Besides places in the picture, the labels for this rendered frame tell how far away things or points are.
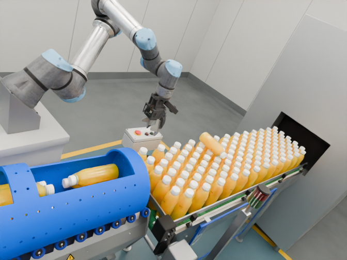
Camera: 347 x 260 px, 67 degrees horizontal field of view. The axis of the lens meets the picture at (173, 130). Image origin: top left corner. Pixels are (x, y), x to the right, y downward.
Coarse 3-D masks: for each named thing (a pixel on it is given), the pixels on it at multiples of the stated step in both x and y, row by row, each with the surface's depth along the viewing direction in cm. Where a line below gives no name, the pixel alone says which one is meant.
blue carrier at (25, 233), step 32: (96, 160) 114; (128, 160) 103; (32, 192) 77; (64, 192) 82; (96, 192) 89; (128, 192) 97; (0, 224) 70; (32, 224) 75; (64, 224) 82; (96, 224) 93; (0, 256) 73
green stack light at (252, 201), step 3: (252, 192) 120; (252, 195) 119; (249, 198) 120; (252, 198) 118; (255, 198) 117; (249, 201) 119; (252, 201) 118; (255, 201) 117; (258, 201) 117; (261, 201) 117; (249, 204) 119; (252, 204) 119; (255, 204) 118; (258, 204) 118; (261, 204) 118; (255, 207) 119; (258, 207) 119
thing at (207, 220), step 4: (276, 188) 180; (244, 204) 153; (264, 204) 188; (236, 208) 147; (228, 212) 142; (220, 216) 138; (208, 220) 136; (212, 220) 133; (200, 224) 135; (204, 224) 129; (248, 224) 200; (200, 228) 127; (196, 232) 129; (192, 240) 132; (188, 244) 134
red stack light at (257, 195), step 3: (255, 189) 118; (255, 192) 117; (258, 192) 116; (255, 195) 117; (258, 195) 116; (261, 195) 115; (264, 195) 115; (267, 195) 115; (258, 198) 116; (261, 198) 116; (264, 198) 116
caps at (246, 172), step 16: (176, 144) 151; (192, 144) 160; (224, 144) 173; (240, 144) 184; (288, 144) 215; (192, 160) 144; (208, 160) 153; (240, 160) 165; (256, 160) 171; (208, 176) 137; (224, 176) 144
